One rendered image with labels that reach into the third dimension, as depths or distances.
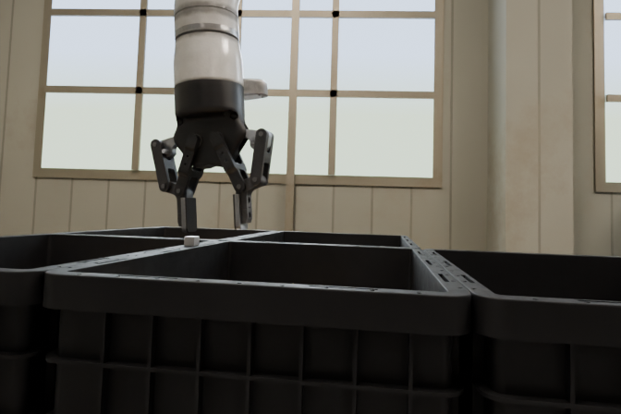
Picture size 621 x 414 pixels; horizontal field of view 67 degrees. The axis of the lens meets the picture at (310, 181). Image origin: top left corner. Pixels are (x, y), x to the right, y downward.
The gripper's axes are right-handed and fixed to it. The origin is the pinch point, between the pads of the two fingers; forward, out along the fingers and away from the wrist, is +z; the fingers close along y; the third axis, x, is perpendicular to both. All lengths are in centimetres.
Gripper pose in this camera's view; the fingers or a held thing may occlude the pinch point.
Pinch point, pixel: (214, 216)
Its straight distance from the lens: 51.5
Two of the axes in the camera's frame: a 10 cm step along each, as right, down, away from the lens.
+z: 0.5, 10.0, -0.7
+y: 9.7, -0.7, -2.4
